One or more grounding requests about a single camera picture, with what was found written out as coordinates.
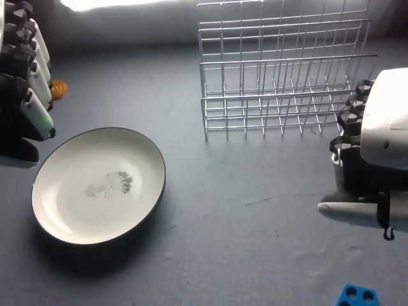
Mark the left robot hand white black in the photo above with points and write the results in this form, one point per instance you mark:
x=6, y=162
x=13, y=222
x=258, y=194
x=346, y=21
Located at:
x=12, y=95

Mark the blue pentagon block with holes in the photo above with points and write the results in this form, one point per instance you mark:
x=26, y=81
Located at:
x=359, y=283

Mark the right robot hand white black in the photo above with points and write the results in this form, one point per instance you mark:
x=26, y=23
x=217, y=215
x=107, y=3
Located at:
x=382, y=127

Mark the white plate with dark rim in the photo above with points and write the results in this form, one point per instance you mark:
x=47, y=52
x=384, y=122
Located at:
x=145, y=220
x=95, y=159

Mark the small orange spiral toy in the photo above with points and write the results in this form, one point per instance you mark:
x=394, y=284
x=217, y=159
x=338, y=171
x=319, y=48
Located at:
x=60, y=90

